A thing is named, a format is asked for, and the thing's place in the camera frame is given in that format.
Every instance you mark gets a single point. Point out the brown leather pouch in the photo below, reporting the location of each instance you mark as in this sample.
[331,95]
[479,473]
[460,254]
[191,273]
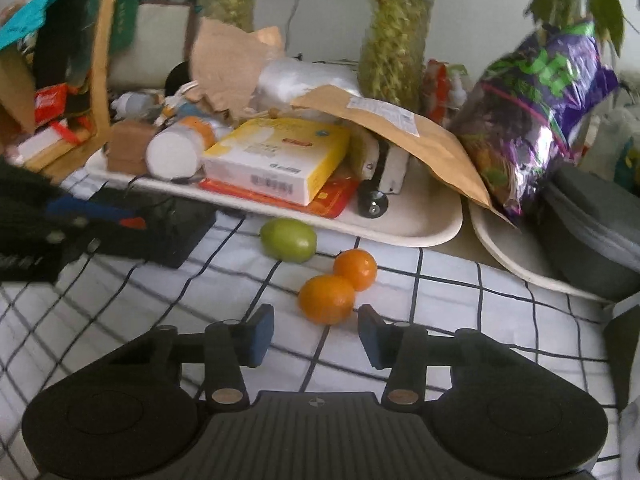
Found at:
[127,148]

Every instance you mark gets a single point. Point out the small tangerine front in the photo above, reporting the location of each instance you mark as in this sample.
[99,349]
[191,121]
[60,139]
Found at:
[327,299]

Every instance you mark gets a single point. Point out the brown padded envelope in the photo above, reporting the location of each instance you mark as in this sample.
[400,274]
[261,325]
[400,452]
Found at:
[438,148]

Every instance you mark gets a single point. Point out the grey zip case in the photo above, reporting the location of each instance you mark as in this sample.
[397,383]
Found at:
[589,229]

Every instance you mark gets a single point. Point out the wooden chair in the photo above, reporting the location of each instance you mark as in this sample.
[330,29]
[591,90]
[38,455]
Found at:
[55,145]

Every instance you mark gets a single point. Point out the cow-print cloth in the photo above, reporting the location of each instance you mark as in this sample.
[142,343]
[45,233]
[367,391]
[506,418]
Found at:
[621,336]

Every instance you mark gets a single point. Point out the white cylinder bottle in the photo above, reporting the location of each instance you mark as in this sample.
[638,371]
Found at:
[176,152]

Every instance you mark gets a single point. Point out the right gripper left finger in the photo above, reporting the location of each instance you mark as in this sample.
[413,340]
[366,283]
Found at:
[229,346]

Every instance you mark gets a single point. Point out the small tangerine back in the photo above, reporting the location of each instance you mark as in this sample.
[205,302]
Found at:
[358,267]

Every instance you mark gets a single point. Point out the cream oval tray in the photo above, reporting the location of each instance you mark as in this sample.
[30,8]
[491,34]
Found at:
[425,214]

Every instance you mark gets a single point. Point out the yellow white box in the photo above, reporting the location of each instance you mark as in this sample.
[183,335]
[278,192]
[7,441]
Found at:
[286,158]

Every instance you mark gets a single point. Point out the checkered white tablecloth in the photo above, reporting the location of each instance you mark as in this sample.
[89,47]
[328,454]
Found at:
[98,303]

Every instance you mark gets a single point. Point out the purple snack bag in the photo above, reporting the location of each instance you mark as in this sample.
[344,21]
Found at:
[522,117]

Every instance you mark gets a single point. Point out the middle glass plant vase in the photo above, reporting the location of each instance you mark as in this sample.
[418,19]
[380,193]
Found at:
[392,55]

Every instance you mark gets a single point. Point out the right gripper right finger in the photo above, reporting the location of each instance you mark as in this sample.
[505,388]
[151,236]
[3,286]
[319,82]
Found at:
[400,348]

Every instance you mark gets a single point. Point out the green lime by tray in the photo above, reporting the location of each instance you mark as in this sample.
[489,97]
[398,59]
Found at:
[288,240]

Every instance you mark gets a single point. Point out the small tangerine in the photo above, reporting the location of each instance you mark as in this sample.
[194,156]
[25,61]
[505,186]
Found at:
[358,267]
[327,299]

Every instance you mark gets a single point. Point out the black flat device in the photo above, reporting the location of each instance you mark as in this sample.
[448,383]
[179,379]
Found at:
[161,228]

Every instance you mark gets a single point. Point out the torn brown paper bag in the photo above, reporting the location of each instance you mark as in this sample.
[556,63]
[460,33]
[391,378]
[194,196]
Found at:
[226,62]

